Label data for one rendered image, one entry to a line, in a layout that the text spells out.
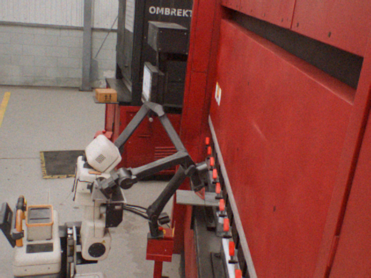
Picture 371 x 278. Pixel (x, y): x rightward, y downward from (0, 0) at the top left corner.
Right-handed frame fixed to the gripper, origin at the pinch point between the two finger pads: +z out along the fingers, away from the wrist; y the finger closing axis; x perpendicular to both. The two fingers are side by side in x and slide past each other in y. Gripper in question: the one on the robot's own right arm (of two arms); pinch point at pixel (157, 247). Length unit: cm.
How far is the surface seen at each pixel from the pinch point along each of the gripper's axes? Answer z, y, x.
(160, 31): -117, 14, 117
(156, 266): 15.4, -3.3, 1.8
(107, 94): -49, -63, 233
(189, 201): -22.3, 23.2, 11.5
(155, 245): -4.7, -0.2, -5.1
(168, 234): -3.7, 6.9, 7.3
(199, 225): -8.6, 27.0, 5.1
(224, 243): -15, 41, -28
